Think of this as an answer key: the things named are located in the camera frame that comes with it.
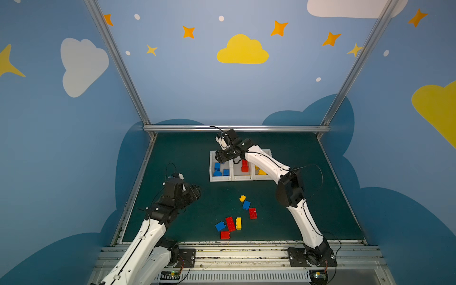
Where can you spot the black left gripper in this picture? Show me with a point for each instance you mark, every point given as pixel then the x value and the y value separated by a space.
pixel 190 192

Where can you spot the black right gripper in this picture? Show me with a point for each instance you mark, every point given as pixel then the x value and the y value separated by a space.
pixel 225 154

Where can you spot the red lego long brick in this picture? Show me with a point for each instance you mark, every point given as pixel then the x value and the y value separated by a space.
pixel 245 166
pixel 230 224

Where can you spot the blue lego bottom brick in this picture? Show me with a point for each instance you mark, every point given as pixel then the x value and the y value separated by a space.
pixel 220 226

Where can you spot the red lego bottom brick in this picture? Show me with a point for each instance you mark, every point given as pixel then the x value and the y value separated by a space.
pixel 225 235

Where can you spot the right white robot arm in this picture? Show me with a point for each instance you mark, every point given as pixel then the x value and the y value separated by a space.
pixel 289 193

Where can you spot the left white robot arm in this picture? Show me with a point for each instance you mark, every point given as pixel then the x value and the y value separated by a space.
pixel 149 253

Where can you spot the white left bin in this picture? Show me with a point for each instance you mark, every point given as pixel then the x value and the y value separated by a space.
pixel 226 165

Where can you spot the white middle bin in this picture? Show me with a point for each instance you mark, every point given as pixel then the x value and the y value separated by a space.
pixel 237 175

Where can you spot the red lego right brick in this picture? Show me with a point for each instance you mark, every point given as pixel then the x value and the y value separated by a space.
pixel 253 213

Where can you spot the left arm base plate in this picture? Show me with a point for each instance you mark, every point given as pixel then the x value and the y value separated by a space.
pixel 182 258

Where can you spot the horizontal aluminium back rail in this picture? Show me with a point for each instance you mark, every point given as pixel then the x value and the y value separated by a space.
pixel 240 128

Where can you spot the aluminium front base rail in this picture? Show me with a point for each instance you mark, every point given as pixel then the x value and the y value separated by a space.
pixel 267 262

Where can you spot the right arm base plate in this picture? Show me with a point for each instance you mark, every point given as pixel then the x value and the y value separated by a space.
pixel 301 257

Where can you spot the left aluminium frame post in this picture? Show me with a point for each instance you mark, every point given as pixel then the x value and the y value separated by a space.
pixel 104 30

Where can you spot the aluminium frame post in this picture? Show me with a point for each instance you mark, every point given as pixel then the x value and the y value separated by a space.
pixel 104 30
pixel 369 45

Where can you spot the right aluminium frame post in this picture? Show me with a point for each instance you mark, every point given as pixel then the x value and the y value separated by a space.
pixel 369 45

